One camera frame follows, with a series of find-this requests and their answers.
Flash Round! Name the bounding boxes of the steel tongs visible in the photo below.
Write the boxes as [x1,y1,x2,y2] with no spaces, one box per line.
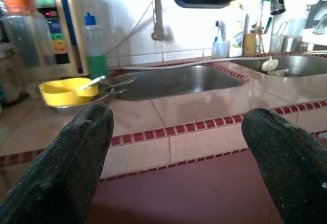
[98,77,138,99]

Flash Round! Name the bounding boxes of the white handled utensil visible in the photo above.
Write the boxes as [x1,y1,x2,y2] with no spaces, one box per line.
[76,75,107,92]

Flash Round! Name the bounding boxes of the clear pitcher with orange lid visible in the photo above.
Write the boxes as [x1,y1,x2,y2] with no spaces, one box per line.
[0,0,56,69]

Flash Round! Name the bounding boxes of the clear plastic cup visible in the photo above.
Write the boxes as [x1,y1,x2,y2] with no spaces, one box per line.
[211,40,230,59]

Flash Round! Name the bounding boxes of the white flexible hose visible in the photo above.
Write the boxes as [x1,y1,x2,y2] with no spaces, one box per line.
[106,0,164,56]

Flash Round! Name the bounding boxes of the stainless steel sink basin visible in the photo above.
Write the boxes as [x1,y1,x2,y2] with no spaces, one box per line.
[231,54,327,78]
[109,64,245,102]

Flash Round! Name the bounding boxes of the blue and white brush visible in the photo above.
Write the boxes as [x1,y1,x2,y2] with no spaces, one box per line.
[214,20,227,43]

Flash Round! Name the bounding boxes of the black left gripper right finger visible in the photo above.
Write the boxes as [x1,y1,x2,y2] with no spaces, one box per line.
[241,107,327,224]

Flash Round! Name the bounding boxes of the green dish soap bottle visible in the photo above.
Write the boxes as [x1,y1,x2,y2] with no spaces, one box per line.
[83,12,110,80]

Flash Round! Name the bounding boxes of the beige water ionizer machine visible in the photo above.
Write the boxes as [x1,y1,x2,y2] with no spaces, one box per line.
[19,0,90,79]

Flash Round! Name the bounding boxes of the grey wall faucet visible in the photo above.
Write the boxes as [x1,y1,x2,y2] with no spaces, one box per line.
[150,0,166,41]

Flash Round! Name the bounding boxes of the yellow utensil holder box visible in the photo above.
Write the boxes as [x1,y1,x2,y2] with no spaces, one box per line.
[244,32,257,55]

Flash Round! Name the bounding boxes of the steel cup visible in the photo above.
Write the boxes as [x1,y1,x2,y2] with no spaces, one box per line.
[282,36,302,53]

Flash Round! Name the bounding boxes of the pale scrub sponge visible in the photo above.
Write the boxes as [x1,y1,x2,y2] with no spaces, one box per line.
[261,57,278,72]

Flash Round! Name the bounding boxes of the stainless steel bowl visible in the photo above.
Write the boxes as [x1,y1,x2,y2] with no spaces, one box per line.
[42,91,110,115]

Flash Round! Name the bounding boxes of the yellow plastic bowl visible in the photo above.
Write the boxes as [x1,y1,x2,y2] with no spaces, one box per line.
[38,77,100,107]

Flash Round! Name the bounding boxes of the white detergent jug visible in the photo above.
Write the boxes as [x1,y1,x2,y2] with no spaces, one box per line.
[228,1,248,58]

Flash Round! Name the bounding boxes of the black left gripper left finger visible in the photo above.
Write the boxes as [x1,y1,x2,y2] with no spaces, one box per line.
[0,102,115,224]

